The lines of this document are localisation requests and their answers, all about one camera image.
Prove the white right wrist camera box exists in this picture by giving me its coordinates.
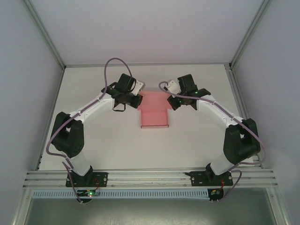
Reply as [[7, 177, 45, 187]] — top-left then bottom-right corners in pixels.
[[164, 80, 180, 93]]

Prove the pink paper box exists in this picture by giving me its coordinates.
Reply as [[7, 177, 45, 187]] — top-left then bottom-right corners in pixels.
[[138, 91, 173, 129]]

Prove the white slotted cable duct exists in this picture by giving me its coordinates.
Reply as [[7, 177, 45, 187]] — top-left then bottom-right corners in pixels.
[[31, 189, 210, 200]]

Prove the aluminium mounting rail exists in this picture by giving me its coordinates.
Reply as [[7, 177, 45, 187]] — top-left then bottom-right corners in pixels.
[[22, 167, 279, 188]]

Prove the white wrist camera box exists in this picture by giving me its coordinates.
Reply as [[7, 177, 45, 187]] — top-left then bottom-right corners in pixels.
[[131, 79, 145, 96], [164, 80, 180, 93]]

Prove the aluminium frame post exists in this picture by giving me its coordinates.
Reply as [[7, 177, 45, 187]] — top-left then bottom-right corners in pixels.
[[22, 0, 66, 70], [229, 0, 270, 69]]

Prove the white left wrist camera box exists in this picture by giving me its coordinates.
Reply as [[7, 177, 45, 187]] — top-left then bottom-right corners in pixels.
[[131, 79, 145, 96]]

